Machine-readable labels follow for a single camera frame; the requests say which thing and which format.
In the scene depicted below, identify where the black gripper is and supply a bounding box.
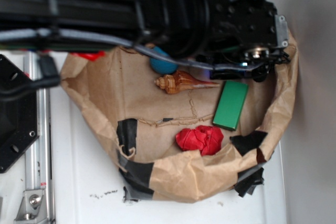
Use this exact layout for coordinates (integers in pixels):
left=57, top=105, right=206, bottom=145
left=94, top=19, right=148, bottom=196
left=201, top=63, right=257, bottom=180
left=197, top=0, right=290, bottom=82

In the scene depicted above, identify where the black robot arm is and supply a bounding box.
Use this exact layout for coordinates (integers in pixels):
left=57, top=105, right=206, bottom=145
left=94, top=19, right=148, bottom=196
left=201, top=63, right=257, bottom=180
left=1, top=0, right=290, bottom=81

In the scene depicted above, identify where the green rectangular box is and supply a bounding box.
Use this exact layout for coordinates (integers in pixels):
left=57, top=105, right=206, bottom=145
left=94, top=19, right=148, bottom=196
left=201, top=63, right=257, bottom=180
left=213, top=81, right=248, bottom=131

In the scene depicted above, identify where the brown spiral seashell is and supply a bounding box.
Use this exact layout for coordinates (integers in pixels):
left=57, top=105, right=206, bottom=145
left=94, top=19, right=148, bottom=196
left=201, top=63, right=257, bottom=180
left=154, top=70, right=220, bottom=94

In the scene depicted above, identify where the blue textured ball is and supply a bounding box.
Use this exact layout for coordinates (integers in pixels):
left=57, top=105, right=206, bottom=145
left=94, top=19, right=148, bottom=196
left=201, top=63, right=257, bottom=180
left=150, top=58, right=178, bottom=74

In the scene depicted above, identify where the red crumpled paper ball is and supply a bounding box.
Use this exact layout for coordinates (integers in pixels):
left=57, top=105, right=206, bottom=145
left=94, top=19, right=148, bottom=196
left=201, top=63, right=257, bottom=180
left=175, top=125, right=224, bottom=156

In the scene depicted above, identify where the brown paper bag bin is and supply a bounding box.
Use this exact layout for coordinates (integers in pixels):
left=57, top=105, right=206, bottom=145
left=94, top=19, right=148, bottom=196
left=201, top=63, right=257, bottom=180
left=61, top=37, right=299, bottom=202

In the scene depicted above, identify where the grey cable bundle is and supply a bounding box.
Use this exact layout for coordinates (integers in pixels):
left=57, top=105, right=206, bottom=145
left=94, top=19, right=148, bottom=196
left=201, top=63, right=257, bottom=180
left=0, top=28, right=258, bottom=71

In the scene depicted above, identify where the aluminium extrusion rail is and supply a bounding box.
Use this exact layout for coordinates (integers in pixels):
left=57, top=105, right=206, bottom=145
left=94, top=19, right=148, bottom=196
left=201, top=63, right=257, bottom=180
left=22, top=50, right=55, bottom=224

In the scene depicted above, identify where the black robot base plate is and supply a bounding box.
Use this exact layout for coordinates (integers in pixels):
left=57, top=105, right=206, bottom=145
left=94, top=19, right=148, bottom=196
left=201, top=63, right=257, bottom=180
left=1, top=55, right=38, bottom=174

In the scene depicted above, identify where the metal corner bracket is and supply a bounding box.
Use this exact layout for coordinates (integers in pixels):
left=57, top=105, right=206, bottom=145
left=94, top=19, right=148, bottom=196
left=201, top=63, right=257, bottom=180
left=14, top=189, right=49, bottom=224

